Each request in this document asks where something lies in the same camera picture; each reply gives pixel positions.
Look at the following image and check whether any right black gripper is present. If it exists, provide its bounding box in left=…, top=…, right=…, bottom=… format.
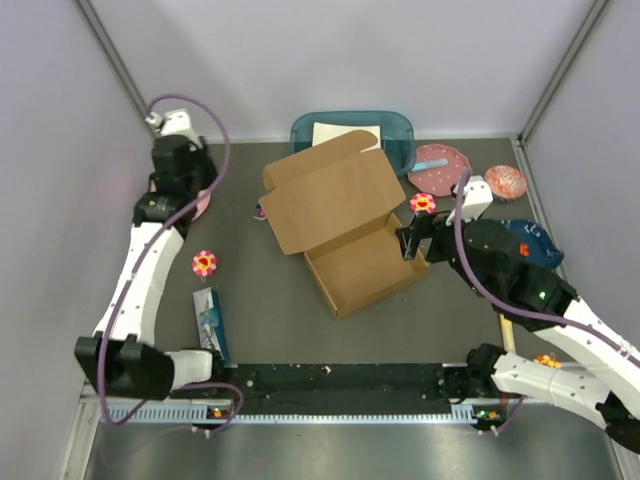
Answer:
left=395, top=203, right=491, bottom=298

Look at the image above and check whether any brown cardboard box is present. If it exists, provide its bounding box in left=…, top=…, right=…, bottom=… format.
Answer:
left=259, top=130, right=429, bottom=319

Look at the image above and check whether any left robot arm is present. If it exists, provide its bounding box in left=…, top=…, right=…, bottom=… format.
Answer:
left=74, top=134, right=227, bottom=400

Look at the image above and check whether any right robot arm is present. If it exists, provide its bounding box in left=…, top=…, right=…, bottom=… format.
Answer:
left=395, top=212, right=639, bottom=452

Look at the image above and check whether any pink smiling flower toy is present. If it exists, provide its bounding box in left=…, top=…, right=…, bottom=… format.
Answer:
left=409, top=192, right=436, bottom=215

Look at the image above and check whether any pink dotted plate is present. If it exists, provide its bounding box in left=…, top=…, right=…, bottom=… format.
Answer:
left=408, top=144, right=471, bottom=197

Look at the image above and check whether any light blue marker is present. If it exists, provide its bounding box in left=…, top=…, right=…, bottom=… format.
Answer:
left=412, top=158, right=448, bottom=172

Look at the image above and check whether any teal plastic bin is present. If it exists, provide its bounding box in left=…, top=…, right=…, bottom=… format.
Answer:
left=289, top=110, right=416, bottom=177

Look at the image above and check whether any red patterned bowl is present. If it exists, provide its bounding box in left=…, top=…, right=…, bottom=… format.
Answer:
left=484, top=165, right=527, bottom=202

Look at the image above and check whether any small orange toy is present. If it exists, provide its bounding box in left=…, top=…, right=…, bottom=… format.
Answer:
left=519, top=243, right=530, bottom=257

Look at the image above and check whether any dark blue leaf dish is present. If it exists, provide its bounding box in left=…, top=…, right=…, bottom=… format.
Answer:
left=501, top=219, right=565, bottom=271

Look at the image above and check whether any wooden stick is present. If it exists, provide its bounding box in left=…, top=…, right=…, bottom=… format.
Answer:
left=499, top=314, right=516, bottom=352

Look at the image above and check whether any white paper sheet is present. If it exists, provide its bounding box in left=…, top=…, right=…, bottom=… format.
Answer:
left=312, top=122, right=381, bottom=151

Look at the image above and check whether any rainbow flower toy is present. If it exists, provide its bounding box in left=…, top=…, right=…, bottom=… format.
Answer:
left=254, top=203, right=266, bottom=221

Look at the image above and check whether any orange flower toy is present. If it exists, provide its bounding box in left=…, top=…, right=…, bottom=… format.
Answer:
left=534, top=354, right=562, bottom=369

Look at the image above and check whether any pink round plate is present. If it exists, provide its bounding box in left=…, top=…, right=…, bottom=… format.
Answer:
left=191, top=190, right=211, bottom=222

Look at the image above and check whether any blue packaged item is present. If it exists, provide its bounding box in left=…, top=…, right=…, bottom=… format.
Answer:
left=193, top=288, right=231, bottom=366

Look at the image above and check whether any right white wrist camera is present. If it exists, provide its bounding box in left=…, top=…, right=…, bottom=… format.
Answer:
left=461, top=176, right=493, bottom=223

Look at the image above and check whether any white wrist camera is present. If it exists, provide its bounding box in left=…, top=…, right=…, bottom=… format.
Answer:
left=145, top=109, right=203, bottom=148
left=461, top=176, right=493, bottom=223

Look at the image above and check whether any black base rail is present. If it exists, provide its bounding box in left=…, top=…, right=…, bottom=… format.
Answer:
left=169, top=362, right=501, bottom=415

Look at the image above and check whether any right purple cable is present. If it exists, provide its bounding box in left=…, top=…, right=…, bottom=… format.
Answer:
left=452, top=168, right=640, bottom=366

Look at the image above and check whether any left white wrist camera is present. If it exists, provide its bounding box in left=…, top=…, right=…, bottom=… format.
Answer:
left=145, top=109, right=203, bottom=148

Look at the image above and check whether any grey slotted cable duct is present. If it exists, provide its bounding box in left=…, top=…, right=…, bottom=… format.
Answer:
left=128, top=404, right=505, bottom=425

